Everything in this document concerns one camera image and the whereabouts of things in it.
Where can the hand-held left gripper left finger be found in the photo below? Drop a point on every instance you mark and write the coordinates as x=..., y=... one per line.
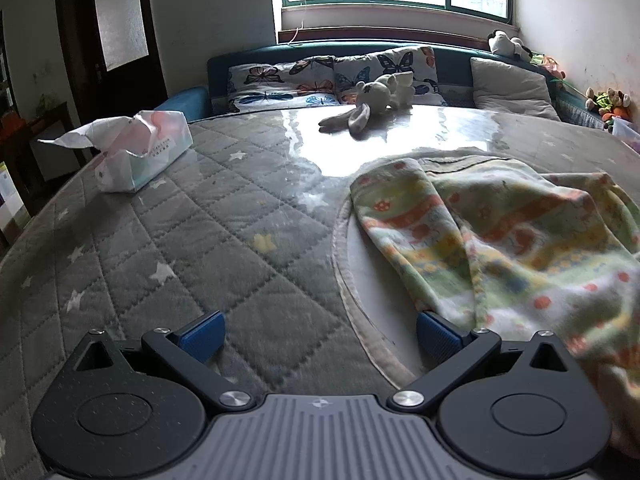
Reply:
x=202, y=336

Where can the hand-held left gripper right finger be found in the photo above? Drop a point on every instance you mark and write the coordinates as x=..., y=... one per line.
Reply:
x=437, y=341

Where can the patterned pastel fleece garment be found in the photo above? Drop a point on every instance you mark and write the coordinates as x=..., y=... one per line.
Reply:
x=525, y=250

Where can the grey quilted star table cover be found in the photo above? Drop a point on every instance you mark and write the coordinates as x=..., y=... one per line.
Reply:
x=200, y=240

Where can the soft pack of tissues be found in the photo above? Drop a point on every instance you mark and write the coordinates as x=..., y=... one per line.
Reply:
x=145, y=150

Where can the blue footstool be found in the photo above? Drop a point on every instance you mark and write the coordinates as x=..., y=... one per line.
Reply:
x=185, y=102

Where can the dark wooden desk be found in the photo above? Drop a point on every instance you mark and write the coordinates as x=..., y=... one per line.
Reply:
x=45, y=145

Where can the white plush rabbit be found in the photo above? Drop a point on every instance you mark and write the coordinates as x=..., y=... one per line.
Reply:
x=375, y=94

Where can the plain grey pillow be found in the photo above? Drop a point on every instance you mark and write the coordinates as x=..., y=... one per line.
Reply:
x=510, y=87

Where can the butterfly print pillow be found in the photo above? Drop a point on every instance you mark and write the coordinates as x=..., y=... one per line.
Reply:
x=280, y=82
x=400, y=67

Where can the teal sofa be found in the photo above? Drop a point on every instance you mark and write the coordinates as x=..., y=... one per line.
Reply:
x=455, y=67

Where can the orange bag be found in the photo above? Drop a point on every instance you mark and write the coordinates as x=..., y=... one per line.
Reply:
x=9, y=120

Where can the small brown plush toys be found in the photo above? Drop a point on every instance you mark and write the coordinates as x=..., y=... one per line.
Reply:
x=606, y=100

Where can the pink flower toy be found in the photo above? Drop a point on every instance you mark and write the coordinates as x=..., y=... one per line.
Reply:
x=552, y=66

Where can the panda plush toy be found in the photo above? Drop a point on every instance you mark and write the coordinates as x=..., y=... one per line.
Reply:
x=507, y=45

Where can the dark wooden door frosted glass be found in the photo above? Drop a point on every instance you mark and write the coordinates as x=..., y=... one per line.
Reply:
x=85, y=35

